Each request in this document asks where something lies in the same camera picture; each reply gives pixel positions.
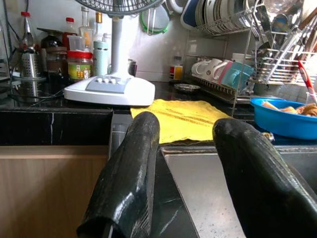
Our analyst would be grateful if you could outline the dark metal cup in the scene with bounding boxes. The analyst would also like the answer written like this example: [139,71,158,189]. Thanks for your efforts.
[127,59,138,77]

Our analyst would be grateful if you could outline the white mug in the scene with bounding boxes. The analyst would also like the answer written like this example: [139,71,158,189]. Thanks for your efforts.
[191,60,208,77]
[204,58,228,80]

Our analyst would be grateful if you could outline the steel wire dish rack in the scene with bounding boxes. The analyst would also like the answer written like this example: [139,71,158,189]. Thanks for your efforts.
[183,0,317,105]

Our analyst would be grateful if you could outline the small steel dish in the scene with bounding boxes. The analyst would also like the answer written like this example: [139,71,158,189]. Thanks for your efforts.
[173,83,201,93]

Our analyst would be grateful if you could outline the steel wire cutlery basket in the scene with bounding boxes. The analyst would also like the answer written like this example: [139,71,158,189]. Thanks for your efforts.
[252,48,317,85]

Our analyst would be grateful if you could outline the dark jar brown lid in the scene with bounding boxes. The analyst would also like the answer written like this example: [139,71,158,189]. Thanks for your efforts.
[46,47,68,80]

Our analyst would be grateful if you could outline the red lid food jar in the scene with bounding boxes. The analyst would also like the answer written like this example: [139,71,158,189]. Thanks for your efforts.
[66,50,94,80]

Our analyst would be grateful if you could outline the steel kitchen sink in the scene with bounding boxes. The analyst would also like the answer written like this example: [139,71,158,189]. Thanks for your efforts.
[160,145,317,238]

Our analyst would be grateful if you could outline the clear glass bottle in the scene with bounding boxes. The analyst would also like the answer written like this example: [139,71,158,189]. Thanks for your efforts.
[79,6,94,50]

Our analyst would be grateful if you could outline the steel ladle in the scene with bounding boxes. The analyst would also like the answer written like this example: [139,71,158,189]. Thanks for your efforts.
[271,12,290,48]

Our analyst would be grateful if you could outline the gold cap glass bottle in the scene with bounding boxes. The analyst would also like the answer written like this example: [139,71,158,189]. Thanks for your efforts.
[93,11,104,43]

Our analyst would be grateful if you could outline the red handled utensil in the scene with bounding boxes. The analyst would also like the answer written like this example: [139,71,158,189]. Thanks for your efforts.
[297,60,317,105]

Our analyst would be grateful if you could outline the white dinner plate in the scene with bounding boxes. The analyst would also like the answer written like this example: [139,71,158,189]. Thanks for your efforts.
[198,0,211,27]

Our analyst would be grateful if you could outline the steel perforated utensil holder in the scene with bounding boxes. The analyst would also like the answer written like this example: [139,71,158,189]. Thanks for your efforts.
[12,52,48,84]

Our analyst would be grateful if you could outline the yellow dish cloth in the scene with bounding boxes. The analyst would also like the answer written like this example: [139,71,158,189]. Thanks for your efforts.
[130,98,232,145]

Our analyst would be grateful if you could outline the teal mug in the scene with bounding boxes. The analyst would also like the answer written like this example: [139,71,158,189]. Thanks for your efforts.
[221,61,256,89]

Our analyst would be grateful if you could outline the steel round plate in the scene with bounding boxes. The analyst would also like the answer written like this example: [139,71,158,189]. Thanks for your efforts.
[227,0,248,29]
[210,0,228,28]

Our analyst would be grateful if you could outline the orange food scraps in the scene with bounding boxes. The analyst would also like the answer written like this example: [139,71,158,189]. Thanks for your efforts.
[261,100,317,117]

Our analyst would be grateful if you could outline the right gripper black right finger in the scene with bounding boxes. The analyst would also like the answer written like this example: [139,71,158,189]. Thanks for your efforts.
[212,118,317,238]

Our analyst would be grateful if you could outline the clear plastic cup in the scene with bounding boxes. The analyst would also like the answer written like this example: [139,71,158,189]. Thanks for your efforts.
[67,35,83,52]

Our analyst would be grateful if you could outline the mint green thermos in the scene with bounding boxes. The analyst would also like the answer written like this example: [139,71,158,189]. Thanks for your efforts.
[93,41,109,76]

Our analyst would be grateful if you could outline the grey white table fan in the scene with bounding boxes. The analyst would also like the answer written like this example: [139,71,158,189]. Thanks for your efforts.
[63,0,165,107]

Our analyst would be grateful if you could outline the green rimmed round lid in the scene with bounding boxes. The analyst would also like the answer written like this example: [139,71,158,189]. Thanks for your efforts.
[140,4,171,35]

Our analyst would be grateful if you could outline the wooden cabinet front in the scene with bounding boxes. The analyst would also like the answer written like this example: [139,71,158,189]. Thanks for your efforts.
[0,145,109,238]

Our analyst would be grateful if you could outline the blue plastic bowl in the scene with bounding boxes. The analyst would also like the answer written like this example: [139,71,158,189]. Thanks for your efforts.
[250,97,317,141]

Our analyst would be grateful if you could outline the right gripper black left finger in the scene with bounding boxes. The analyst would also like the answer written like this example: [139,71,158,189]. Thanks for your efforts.
[76,111,160,238]

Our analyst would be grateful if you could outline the yellow label small bottle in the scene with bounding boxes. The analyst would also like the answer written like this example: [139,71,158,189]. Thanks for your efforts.
[169,56,184,81]

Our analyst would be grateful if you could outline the wooden spoon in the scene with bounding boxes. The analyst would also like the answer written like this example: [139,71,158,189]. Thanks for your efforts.
[298,7,317,31]

